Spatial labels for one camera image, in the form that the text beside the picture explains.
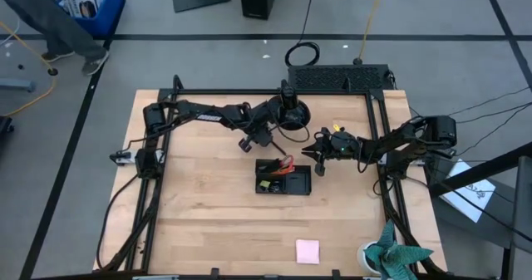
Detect grey metal floor bar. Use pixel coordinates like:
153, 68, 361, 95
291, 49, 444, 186
0, 77, 37, 93

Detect person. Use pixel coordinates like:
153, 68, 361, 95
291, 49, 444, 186
0, 0, 111, 77

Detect black mesh desk organizer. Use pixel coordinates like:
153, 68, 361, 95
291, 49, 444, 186
254, 158, 313, 196

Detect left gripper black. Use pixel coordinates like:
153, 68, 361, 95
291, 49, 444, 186
247, 121, 289, 158

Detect black metal stand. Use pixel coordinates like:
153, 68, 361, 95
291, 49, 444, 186
427, 141, 532, 280

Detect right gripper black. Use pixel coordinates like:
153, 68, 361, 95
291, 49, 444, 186
301, 129, 361, 164

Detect black coiled cable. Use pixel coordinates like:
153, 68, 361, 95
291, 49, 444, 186
283, 0, 321, 68

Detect yellow hanging cable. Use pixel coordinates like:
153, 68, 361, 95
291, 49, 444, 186
357, 0, 388, 61

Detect orange floor cable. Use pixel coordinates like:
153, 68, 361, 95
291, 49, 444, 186
0, 21, 58, 118

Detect blue storage bin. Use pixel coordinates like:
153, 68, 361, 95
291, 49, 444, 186
57, 0, 126, 36

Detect white floor cable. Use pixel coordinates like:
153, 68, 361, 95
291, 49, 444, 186
0, 20, 21, 47

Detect thin black floor cable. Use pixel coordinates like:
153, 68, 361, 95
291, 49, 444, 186
409, 86, 532, 125
455, 103, 532, 156

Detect black caster wheel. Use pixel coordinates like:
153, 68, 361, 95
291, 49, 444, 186
0, 115, 14, 142

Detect black cable bundle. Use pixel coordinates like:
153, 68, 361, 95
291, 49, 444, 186
96, 174, 160, 272

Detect green potted plant white pot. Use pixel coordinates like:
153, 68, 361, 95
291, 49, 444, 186
356, 219, 435, 280

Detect white paper sheet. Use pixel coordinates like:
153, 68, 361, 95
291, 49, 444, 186
439, 158, 497, 224

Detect black aluminium table frame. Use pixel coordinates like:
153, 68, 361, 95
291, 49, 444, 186
99, 74, 448, 280

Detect pink sticky note pad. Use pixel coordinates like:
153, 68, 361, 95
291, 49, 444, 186
295, 239, 321, 265

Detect red-handled scissors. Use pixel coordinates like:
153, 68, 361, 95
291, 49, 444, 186
272, 155, 296, 176

